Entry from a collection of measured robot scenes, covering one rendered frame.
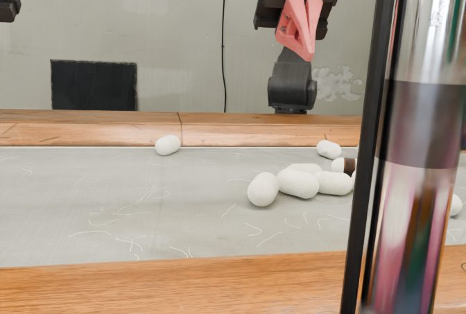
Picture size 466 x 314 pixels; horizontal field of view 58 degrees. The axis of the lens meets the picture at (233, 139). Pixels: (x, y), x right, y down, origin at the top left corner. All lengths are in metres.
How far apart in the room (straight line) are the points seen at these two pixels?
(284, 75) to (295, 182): 0.46
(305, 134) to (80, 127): 0.27
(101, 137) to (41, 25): 1.99
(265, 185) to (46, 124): 0.29
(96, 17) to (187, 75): 0.57
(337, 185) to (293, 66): 0.46
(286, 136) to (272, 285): 0.36
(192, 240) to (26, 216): 0.12
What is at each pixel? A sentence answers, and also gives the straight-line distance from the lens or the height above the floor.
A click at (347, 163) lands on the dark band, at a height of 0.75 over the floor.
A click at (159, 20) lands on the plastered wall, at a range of 2.37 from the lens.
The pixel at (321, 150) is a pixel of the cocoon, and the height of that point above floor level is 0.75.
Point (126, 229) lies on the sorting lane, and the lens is 0.28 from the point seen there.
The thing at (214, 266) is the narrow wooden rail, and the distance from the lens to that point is 0.19.
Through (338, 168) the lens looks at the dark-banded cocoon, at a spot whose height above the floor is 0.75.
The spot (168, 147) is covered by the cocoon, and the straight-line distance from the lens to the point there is 0.45.
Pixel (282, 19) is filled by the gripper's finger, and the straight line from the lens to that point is 0.56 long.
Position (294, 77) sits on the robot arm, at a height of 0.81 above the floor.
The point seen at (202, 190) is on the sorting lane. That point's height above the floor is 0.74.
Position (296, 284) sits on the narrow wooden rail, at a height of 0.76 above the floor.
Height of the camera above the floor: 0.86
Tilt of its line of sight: 12 degrees down
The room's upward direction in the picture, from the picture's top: 3 degrees clockwise
